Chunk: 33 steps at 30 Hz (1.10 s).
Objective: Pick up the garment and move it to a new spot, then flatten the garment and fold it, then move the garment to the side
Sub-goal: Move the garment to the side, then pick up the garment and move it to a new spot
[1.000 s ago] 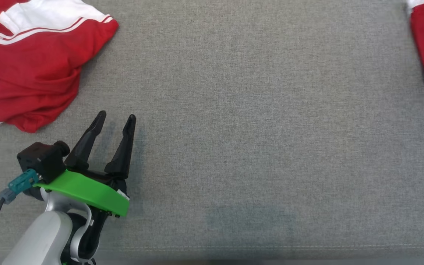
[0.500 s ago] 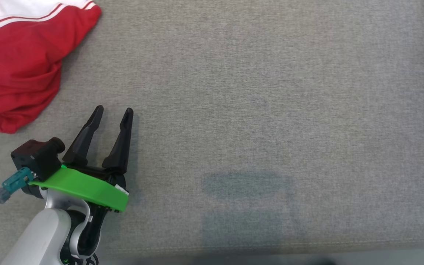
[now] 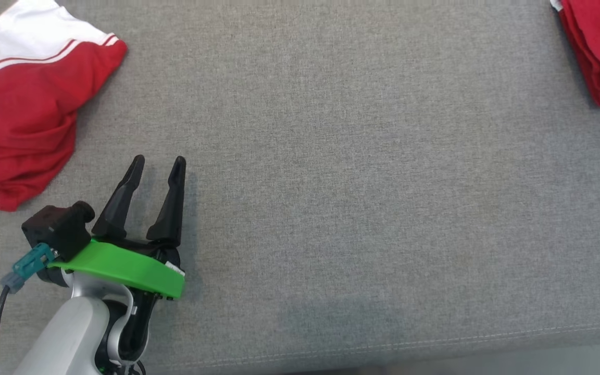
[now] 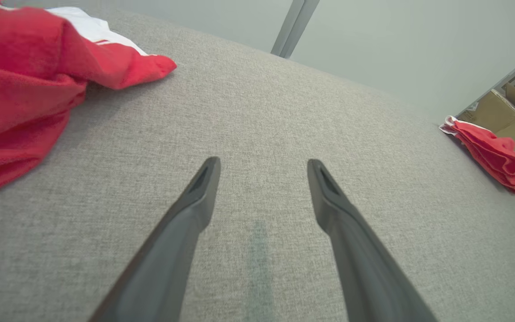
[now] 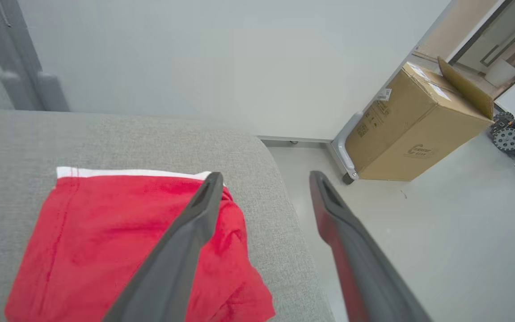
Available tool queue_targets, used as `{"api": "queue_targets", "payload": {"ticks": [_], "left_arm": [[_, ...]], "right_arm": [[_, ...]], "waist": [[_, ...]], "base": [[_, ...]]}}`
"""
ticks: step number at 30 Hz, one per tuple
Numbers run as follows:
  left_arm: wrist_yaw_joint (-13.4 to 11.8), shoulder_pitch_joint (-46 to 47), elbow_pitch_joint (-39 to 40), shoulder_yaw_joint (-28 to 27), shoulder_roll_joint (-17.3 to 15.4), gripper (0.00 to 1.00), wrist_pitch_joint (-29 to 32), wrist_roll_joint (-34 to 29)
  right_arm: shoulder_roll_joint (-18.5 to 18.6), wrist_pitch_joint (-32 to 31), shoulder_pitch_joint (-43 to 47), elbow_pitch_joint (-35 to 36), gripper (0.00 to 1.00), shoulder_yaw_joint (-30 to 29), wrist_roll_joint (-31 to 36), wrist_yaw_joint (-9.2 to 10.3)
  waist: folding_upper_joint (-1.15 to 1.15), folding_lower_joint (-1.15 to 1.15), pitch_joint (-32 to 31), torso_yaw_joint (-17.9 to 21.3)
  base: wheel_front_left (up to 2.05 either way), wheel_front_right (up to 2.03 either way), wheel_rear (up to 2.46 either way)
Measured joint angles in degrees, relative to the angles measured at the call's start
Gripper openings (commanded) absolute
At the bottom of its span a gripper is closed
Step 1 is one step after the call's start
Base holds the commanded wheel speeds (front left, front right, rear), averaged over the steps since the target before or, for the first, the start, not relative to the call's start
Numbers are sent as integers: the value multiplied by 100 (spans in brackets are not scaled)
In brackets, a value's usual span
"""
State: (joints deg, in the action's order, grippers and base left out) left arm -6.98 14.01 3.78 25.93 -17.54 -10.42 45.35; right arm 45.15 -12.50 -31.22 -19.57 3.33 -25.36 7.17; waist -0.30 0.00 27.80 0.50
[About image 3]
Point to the grey fabric sofa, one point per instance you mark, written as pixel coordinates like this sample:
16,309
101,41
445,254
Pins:
357,208

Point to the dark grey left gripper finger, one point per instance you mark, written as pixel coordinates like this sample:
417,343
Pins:
117,208
171,208

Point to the red jersey with white sleeves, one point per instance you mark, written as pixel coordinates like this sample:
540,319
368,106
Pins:
13,130

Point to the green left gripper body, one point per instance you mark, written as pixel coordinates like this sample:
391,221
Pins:
117,265

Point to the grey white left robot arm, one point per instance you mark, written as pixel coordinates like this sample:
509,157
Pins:
71,333

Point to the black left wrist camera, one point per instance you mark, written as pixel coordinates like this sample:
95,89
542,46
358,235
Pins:
58,229

